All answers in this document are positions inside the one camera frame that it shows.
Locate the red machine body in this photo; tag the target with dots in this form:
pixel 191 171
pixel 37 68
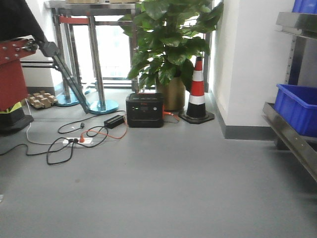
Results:
pixel 12 83

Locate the green potted plant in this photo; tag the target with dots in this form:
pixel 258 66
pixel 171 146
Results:
pixel 168 37

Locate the steel stanchion post rear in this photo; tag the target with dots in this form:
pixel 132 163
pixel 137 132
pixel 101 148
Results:
pixel 72 93

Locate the black tripod leg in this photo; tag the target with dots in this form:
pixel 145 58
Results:
pixel 50 49

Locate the blue bin on rack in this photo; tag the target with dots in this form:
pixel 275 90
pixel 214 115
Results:
pixel 298 106

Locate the steel stanchion post front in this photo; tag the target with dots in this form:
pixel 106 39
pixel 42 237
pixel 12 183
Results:
pixel 101 106

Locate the black power adapter brick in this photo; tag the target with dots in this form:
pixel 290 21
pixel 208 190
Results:
pixel 114 121

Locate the gold plant pot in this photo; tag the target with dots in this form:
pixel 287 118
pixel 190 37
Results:
pixel 173 94

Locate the steel shelving rack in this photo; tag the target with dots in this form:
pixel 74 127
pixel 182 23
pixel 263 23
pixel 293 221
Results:
pixel 301 71

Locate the black portable power station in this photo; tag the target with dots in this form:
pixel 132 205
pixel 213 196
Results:
pixel 145 110

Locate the steel stanchion post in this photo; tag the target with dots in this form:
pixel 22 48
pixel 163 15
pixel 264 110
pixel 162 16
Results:
pixel 101 106
pixel 72 93

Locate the orange white traffic cone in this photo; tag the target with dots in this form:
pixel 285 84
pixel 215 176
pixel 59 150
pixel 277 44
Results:
pixel 196 111

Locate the white power strip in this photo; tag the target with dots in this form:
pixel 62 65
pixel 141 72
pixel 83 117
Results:
pixel 85 141

